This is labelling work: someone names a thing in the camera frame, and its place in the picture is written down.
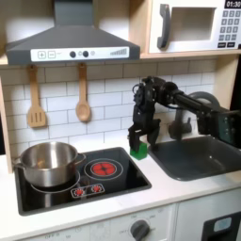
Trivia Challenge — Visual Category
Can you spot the green toy block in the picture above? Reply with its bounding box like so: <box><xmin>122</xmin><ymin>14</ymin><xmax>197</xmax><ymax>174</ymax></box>
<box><xmin>129</xmin><ymin>141</ymin><xmax>150</xmax><ymax>161</ymax></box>

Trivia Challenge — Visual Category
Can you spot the grey toy tap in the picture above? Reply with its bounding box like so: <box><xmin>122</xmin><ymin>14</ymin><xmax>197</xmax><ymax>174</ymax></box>
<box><xmin>168</xmin><ymin>90</ymin><xmax>222</xmax><ymax>141</ymax></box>

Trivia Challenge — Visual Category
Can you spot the black toy stove top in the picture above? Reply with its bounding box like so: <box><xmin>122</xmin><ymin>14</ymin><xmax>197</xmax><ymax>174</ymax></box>
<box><xmin>13</xmin><ymin>146</ymin><xmax>153</xmax><ymax>217</ymax></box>

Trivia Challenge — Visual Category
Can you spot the grey toy sink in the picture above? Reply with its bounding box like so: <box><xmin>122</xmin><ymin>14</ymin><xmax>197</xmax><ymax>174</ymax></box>
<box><xmin>148</xmin><ymin>135</ymin><xmax>241</xmax><ymax>182</ymax></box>

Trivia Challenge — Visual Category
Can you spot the wooden spoon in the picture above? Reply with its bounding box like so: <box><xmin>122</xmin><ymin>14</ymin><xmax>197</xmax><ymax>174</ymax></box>
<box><xmin>74</xmin><ymin>62</ymin><xmax>92</xmax><ymax>123</ymax></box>

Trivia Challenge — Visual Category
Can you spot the light wooden shelf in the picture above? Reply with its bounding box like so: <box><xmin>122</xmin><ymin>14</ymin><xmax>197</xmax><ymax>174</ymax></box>
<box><xmin>139</xmin><ymin>49</ymin><xmax>241</xmax><ymax>61</ymax></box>

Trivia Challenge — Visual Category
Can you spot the white cabinet door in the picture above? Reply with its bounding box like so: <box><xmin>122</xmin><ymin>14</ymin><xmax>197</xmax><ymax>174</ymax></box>
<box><xmin>173</xmin><ymin>187</ymin><xmax>241</xmax><ymax>241</ymax></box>

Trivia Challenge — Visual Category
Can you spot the white toy microwave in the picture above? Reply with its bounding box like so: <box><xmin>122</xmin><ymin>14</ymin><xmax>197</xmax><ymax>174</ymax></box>
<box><xmin>148</xmin><ymin>0</ymin><xmax>241</xmax><ymax>55</ymax></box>

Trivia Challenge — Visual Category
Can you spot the light wooden side panel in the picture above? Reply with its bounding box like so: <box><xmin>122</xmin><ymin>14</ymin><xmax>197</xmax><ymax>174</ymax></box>
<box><xmin>0</xmin><ymin>76</ymin><xmax>14</xmax><ymax>174</ymax></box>
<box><xmin>215</xmin><ymin>55</ymin><xmax>240</xmax><ymax>111</ymax></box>

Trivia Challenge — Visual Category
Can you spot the grey oven knob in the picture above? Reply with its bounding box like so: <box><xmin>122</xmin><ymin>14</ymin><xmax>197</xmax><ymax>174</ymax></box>
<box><xmin>130</xmin><ymin>219</ymin><xmax>151</xmax><ymax>241</ymax></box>

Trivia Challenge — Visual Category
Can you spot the steel pot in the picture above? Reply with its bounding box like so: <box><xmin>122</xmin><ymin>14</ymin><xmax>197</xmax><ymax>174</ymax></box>
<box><xmin>12</xmin><ymin>140</ymin><xmax>88</xmax><ymax>188</ymax></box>

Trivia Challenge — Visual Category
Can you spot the white oven control panel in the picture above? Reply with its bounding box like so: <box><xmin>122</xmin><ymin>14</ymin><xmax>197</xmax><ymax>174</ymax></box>
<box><xmin>18</xmin><ymin>203</ymin><xmax>177</xmax><ymax>241</ymax></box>

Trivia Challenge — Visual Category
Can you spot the grey extractor hood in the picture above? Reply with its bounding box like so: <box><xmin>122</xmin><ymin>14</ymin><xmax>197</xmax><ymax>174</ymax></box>
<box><xmin>5</xmin><ymin>0</ymin><xmax>141</xmax><ymax>66</ymax></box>

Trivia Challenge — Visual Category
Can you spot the wooden slotted spatula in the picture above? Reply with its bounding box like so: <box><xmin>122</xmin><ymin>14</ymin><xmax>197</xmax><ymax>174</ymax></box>
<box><xmin>26</xmin><ymin>64</ymin><xmax>48</xmax><ymax>129</ymax></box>

